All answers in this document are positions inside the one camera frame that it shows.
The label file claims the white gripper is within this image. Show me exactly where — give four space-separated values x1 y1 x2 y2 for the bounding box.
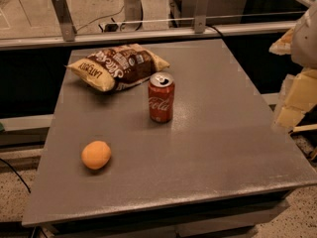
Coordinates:
268 0 317 132

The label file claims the black floor cable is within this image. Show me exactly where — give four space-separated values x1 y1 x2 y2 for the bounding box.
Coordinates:
0 158 32 194

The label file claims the left metal rail bracket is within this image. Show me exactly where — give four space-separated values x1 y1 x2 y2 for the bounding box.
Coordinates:
51 0 76 42

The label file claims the grey table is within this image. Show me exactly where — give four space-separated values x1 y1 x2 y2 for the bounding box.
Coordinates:
23 40 317 238

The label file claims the orange fruit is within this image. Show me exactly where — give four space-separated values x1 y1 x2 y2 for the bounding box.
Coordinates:
81 141 111 170

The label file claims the metal guard rail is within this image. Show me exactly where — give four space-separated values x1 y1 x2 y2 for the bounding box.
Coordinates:
0 21 296 51

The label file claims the red coca-cola can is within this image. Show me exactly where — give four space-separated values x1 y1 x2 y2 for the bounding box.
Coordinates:
148 72 175 123

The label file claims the metal rail bracket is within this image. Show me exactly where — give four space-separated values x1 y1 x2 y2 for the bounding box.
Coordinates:
193 0 209 34
51 0 76 42

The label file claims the right metal rail bracket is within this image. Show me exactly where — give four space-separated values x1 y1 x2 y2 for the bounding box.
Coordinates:
193 0 209 34

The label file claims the brown yellow chip bag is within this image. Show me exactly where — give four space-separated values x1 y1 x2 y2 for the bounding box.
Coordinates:
67 44 169 92

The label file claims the yellow metal frame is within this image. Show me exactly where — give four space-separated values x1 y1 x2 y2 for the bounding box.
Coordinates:
290 124 317 163

